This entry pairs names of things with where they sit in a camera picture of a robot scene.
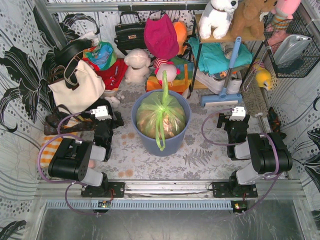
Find blue floor mop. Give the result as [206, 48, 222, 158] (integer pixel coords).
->
[200, 36, 243, 107]

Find green plastic trash bag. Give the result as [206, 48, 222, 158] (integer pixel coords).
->
[136, 71, 187, 152]

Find blue plastic trash bin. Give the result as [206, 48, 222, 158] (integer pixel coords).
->
[131, 90, 192, 157]

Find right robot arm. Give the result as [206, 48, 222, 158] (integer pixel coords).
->
[212, 113, 293, 199]

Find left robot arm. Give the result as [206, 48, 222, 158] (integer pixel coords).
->
[48, 105, 125, 199]

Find cream canvas tote bag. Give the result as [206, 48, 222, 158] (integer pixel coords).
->
[48, 60, 105, 114]

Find rainbow striped bag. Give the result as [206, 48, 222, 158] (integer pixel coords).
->
[145, 56, 194, 95]

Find magenta fabric bag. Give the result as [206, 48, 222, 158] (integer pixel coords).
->
[144, 13, 179, 60]

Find grey chenille duster mop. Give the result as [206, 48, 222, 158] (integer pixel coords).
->
[241, 76, 268, 133]

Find pink case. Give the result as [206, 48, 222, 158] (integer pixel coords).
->
[88, 160, 96, 169]

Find white sneakers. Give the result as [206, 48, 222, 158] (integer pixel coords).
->
[195, 70, 242, 94]

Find orange checkered cloth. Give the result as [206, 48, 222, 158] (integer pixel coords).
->
[40, 132, 81, 168]

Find yellow plush toy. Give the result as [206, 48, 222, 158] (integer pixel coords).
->
[254, 63, 272, 91]

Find wooden shelf rack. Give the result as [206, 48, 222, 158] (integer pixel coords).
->
[189, 14, 266, 93]

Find colourful folded clothes stack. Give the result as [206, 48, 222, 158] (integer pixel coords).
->
[82, 41, 128, 91]

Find teal folded cloth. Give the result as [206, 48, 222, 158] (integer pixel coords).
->
[198, 43, 253, 75]

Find white fluffy plush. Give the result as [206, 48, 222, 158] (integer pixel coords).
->
[124, 48, 151, 84]

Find pink round plush doll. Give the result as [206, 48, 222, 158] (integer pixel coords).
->
[153, 58, 180, 85]

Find black leather handbag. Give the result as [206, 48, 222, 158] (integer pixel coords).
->
[114, 11, 147, 56]

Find silver foil pouch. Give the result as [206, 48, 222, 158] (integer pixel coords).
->
[273, 34, 312, 65]

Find brown teddy bear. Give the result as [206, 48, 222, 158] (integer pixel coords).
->
[230, 0, 278, 39]

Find white plush dog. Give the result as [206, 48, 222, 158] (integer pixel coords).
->
[199, 0, 239, 40]

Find orange plush toy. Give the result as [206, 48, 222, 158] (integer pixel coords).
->
[173, 21, 188, 55]

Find pink plush toy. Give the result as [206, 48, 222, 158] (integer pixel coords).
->
[271, 0, 301, 25]

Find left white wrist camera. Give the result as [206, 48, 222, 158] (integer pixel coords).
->
[90, 105, 112, 121]

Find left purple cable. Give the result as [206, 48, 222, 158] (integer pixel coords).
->
[37, 111, 106, 216]

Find dark brown strap bag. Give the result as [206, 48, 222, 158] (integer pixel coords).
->
[43, 104, 94, 136]

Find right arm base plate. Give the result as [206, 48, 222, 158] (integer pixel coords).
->
[212, 182, 258, 198]

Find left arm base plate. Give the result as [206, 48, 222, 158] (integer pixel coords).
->
[80, 182, 125, 198]

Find black wire basket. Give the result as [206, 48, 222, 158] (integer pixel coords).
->
[264, 12, 320, 78]

